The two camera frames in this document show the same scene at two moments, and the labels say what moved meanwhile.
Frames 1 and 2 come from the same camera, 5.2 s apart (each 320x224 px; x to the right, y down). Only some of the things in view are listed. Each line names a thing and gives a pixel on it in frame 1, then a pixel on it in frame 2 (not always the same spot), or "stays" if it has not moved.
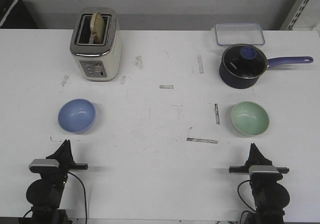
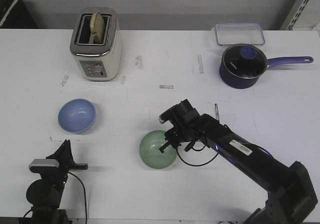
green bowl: [249, 118] → [150, 153]
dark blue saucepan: [241, 67] stays
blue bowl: [77, 115] stays
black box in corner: [14, 13] stays
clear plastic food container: [233, 34] stays
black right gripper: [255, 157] → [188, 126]
